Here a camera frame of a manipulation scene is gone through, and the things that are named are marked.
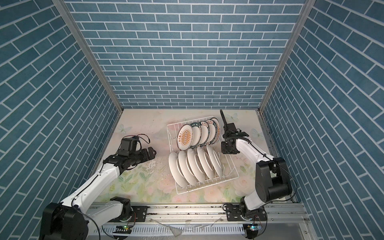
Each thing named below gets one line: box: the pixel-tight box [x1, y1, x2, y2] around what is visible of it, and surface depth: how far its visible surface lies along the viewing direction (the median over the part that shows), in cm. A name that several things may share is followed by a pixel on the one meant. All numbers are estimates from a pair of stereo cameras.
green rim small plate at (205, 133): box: [198, 121, 211, 147], surface depth 96 cm
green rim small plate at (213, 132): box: [205, 119, 218, 146], surface depth 96 cm
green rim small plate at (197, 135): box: [190, 122, 202, 149], surface depth 95 cm
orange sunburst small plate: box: [177, 124, 194, 151], surface depth 98 cm
